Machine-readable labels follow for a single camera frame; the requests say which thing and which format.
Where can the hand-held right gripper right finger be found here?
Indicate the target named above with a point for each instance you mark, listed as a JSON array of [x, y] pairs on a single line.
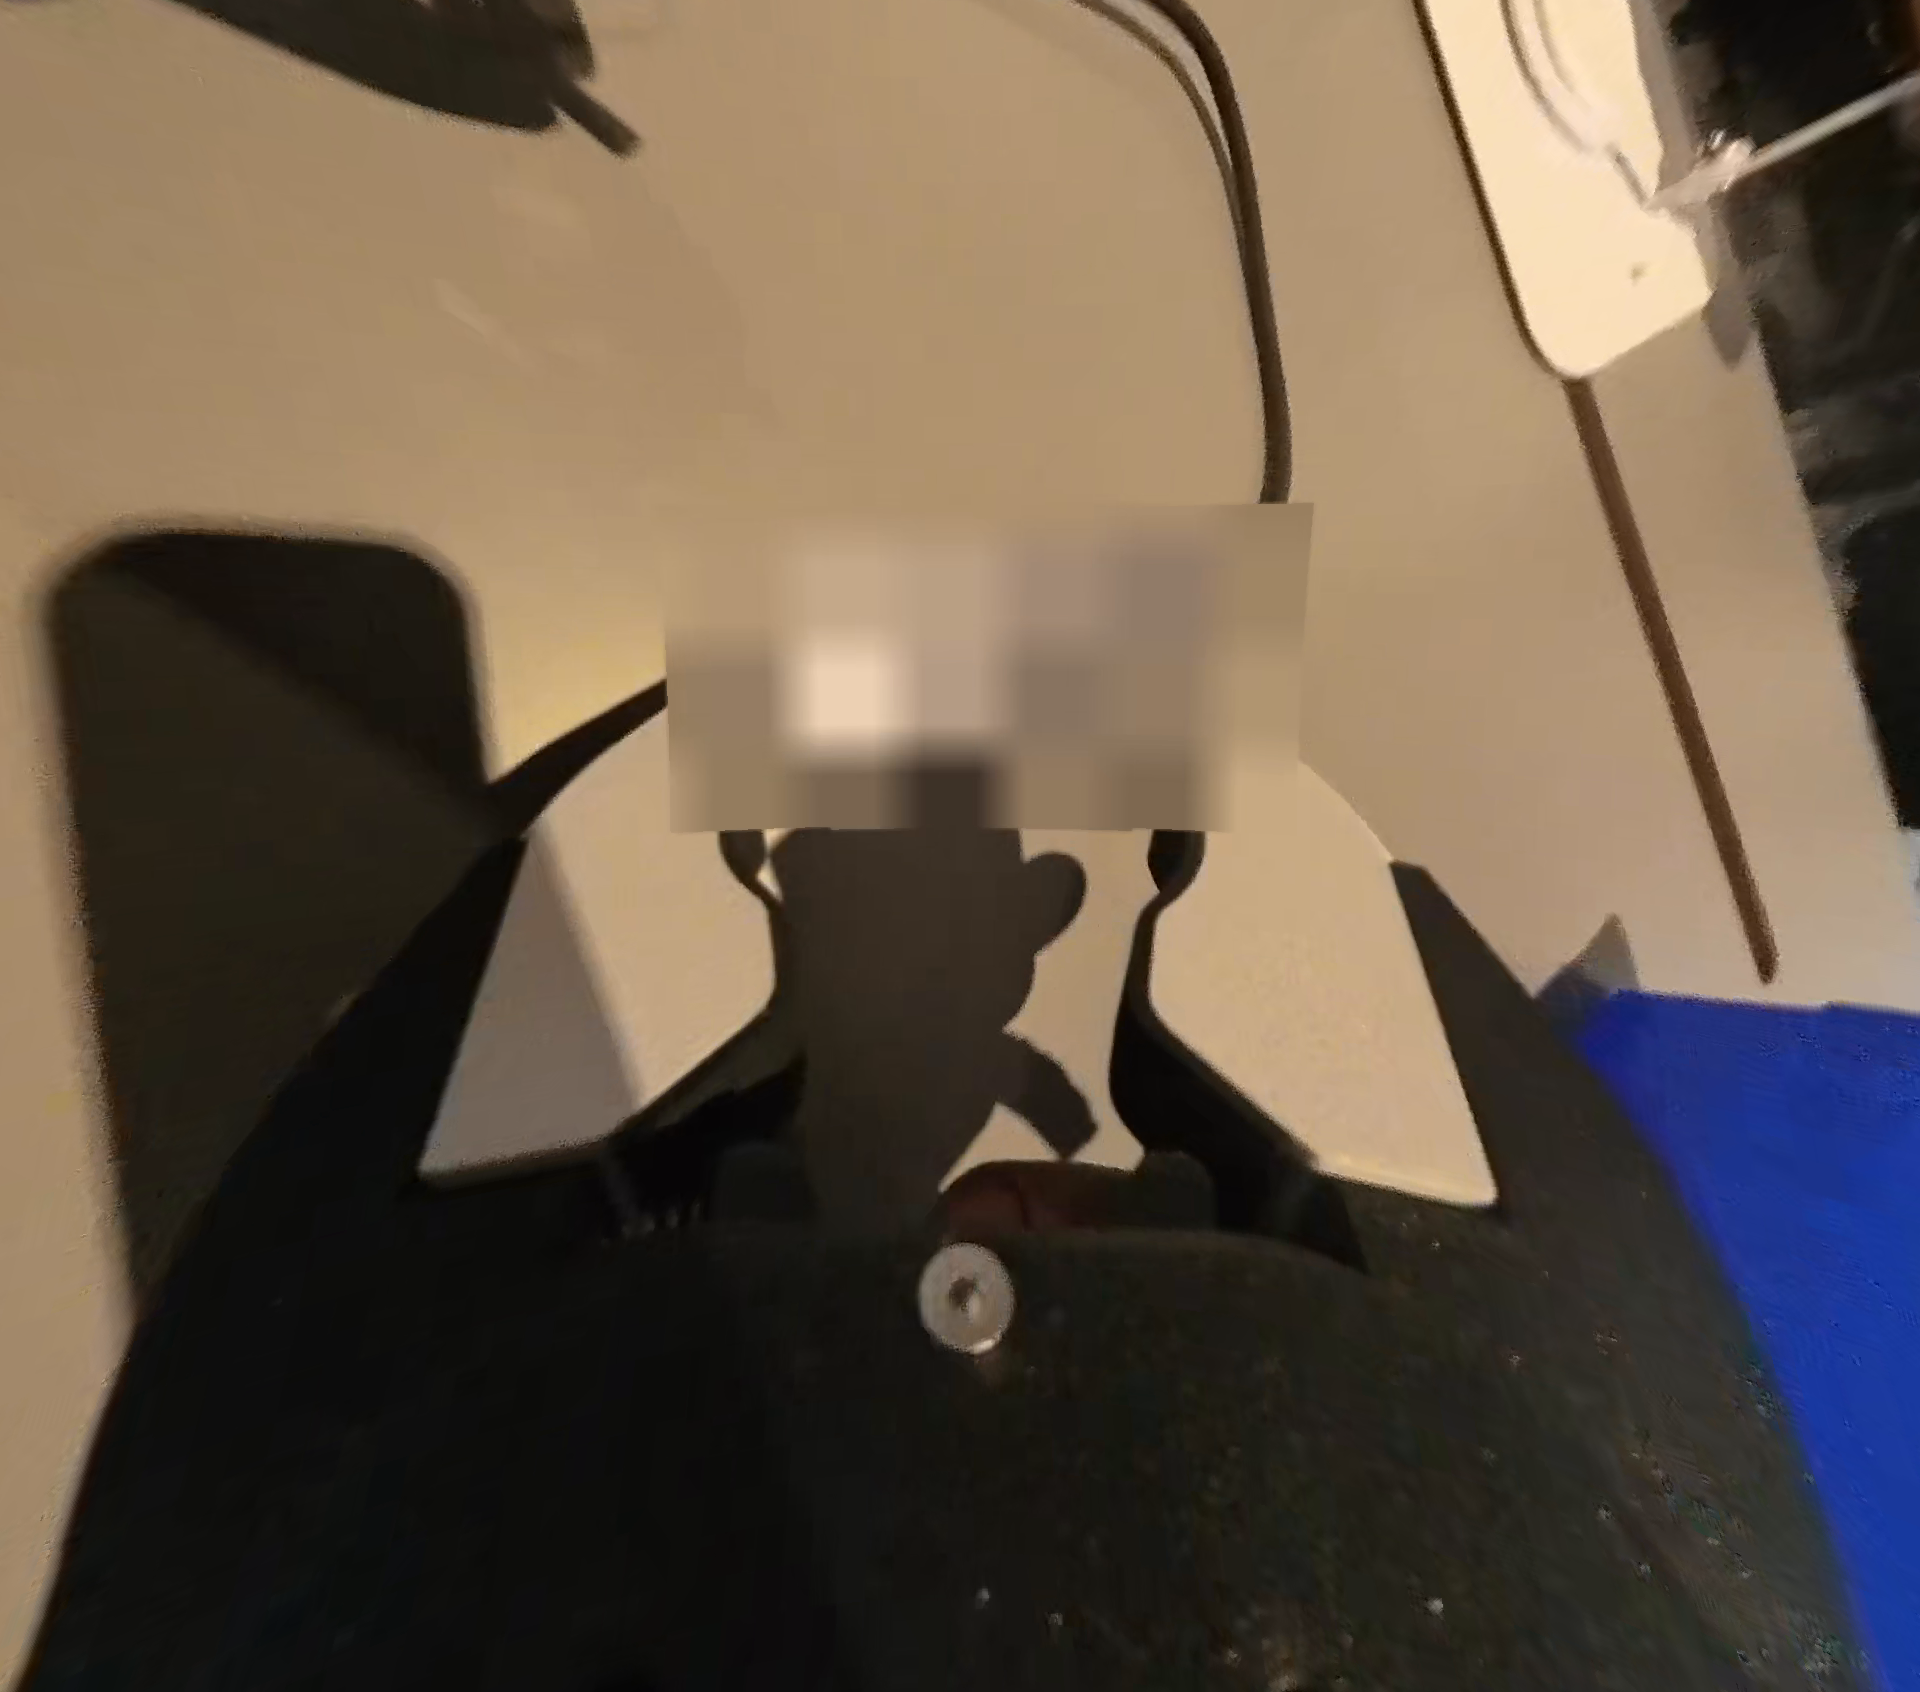
[[1291, 1016]]

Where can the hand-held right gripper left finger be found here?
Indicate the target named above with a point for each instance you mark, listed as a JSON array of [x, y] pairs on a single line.
[[631, 972]]

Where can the blue plastic bin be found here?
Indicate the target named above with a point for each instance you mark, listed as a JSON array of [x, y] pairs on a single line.
[[1800, 1196]]

